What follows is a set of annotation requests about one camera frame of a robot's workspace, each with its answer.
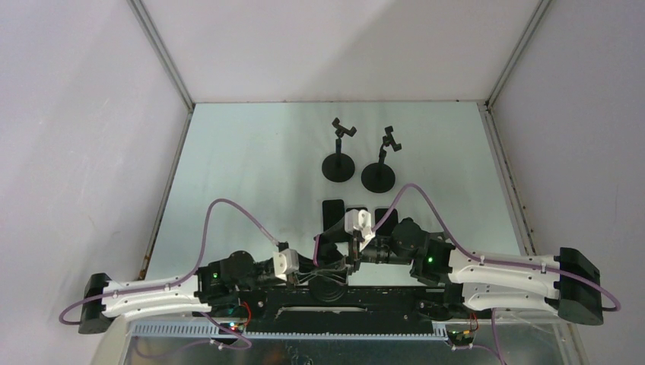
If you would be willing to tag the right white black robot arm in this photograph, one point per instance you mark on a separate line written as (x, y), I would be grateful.
(566, 284)

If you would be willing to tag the teal blue phone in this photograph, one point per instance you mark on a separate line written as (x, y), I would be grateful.
(333, 212)

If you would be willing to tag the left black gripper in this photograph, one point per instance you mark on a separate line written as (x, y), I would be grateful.
(305, 274)

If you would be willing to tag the black front mounting rail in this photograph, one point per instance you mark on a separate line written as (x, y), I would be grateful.
(362, 311)

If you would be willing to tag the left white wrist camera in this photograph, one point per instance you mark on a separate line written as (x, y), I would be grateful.
(285, 261)

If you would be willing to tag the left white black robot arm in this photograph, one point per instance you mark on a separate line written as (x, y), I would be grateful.
(206, 290)

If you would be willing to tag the left small circuit board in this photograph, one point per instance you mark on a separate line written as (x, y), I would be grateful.
(231, 328)

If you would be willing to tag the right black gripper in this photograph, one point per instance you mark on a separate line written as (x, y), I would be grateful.
(338, 234)

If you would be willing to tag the right small circuit board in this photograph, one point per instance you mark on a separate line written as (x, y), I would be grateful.
(461, 340)

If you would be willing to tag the small circuit board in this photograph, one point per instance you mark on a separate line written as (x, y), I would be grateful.
(461, 340)
(231, 328)

